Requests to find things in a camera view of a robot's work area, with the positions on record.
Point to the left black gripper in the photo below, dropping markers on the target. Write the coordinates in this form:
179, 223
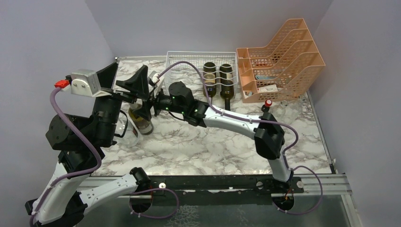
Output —
138, 84

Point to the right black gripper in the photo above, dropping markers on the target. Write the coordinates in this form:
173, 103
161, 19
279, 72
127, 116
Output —
144, 112

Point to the green Primitivo wine bottle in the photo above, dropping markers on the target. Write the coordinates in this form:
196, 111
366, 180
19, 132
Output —
144, 127

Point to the green wine bottle white label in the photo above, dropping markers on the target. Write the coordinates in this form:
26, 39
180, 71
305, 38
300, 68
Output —
209, 75

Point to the green wine bottle dark label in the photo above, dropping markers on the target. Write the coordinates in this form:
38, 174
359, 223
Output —
227, 87

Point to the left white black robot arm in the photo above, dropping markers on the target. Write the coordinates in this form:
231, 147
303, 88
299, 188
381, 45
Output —
80, 142

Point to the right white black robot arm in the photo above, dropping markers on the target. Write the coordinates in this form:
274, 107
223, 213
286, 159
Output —
266, 132

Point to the clear bottle silver cap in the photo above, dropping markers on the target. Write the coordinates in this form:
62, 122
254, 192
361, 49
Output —
126, 133

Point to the small red capped bottle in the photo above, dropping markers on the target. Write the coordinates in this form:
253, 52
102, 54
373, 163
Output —
266, 107

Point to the clear glass bottle right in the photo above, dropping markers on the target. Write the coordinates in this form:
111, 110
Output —
287, 111

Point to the blue item in organizer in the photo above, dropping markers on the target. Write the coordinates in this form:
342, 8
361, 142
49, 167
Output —
262, 77

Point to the peach plastic file organizer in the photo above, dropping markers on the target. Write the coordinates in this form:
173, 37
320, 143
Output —
291, 59

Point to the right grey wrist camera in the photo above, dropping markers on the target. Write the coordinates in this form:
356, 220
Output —
155, 82

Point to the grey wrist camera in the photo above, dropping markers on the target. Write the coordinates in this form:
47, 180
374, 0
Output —
155, 82
83, 83

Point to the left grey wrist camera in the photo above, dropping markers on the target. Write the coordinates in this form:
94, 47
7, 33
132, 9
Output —
83, 83

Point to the white wire wine rack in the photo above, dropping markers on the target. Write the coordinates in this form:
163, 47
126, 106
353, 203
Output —
187, 74

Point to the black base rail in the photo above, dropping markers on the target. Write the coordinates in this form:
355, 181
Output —
214, 190

